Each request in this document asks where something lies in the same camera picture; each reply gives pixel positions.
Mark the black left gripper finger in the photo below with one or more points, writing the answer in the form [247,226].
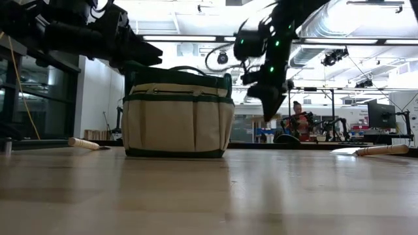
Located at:
[140,47]
[140,62]

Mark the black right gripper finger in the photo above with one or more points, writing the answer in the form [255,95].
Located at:
[271,106]

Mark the cream gardening bag green trim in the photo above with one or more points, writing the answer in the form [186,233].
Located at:
[176,124]

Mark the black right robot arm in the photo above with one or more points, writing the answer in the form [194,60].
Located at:
[284,26]

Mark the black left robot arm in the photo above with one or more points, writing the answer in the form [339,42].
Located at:
[65,39]

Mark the person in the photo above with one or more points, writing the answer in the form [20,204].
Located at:
[302,125]

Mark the black chair back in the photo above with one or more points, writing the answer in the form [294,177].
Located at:
[287,139]

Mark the black background robot arms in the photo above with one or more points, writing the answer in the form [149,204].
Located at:
[339,125]

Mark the wooden pallet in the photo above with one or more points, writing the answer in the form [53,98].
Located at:
[96,134]

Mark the black computer monitor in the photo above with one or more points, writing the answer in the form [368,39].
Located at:
[381,115]

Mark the black workstation frame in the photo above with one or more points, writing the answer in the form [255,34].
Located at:
[289,107]

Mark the round black ceiling camera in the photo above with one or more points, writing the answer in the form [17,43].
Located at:
[222,58]

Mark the black ceiling-hung camera cluster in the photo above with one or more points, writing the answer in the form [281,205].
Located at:
[333,58]
[364,84]

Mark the small metal post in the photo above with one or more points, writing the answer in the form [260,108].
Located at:
[8,146]

